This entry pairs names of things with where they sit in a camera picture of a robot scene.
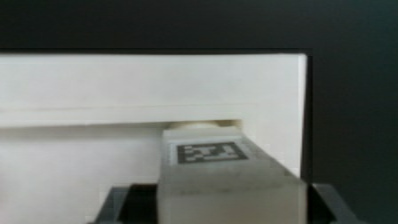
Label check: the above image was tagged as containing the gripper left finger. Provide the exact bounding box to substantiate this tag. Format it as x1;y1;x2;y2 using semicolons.
88;184;159;224

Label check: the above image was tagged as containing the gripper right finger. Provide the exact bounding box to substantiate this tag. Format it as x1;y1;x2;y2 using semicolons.
308;183;369;224

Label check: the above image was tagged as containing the white table leg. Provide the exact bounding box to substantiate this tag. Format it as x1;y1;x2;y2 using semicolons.
157;122;308;224

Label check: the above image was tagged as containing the white square tabletop part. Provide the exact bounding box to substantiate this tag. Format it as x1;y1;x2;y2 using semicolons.
0;53;308;224

